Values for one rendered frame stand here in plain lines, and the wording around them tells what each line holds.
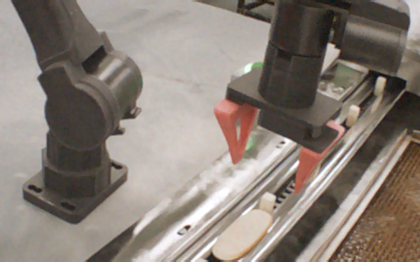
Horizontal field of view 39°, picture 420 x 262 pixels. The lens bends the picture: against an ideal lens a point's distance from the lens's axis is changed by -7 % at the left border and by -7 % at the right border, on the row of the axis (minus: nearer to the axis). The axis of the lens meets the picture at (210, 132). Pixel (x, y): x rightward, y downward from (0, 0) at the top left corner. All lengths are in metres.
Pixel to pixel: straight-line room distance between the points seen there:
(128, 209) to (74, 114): 0.15
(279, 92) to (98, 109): 0.18
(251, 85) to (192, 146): 0.26
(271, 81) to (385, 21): 0.12
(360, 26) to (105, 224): 0.36
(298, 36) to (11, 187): 0.40
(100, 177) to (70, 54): 0.16
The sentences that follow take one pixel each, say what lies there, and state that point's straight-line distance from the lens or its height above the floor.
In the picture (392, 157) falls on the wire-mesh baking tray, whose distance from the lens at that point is 0.80.
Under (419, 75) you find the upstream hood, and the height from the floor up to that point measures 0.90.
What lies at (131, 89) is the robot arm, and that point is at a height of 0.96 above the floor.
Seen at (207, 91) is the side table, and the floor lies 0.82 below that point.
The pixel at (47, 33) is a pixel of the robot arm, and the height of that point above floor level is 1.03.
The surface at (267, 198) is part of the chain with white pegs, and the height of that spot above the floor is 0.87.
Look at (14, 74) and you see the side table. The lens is 1.02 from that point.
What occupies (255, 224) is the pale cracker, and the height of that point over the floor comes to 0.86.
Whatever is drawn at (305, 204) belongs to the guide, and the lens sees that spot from 0.72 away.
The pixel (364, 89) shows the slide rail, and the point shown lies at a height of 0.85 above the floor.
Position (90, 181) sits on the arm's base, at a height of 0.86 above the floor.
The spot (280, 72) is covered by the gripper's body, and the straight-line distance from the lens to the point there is 0.58.
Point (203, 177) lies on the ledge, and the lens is 0.73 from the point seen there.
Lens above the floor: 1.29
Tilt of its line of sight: 32 degrees down
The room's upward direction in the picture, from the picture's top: 9 degrees clockwise
